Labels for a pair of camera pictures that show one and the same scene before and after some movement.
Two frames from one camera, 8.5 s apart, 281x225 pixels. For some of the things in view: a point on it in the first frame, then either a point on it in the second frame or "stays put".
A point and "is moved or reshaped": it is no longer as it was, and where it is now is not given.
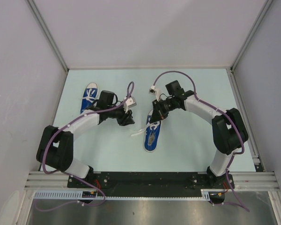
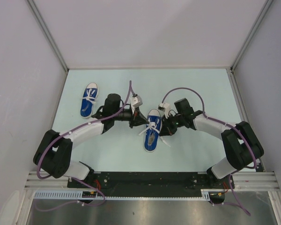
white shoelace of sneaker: x=151 y=125 is moved or reshaped
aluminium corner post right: x=255 y=26 stays put
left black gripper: x=126 y=119 -> x=137 y=119
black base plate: x=147 y=183 stays put
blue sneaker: x=90 y=95 stays put
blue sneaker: x=152 y=132 stays put
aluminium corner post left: x=40 y=18 stays put
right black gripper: x=158 y=114 -> x=166 y=129
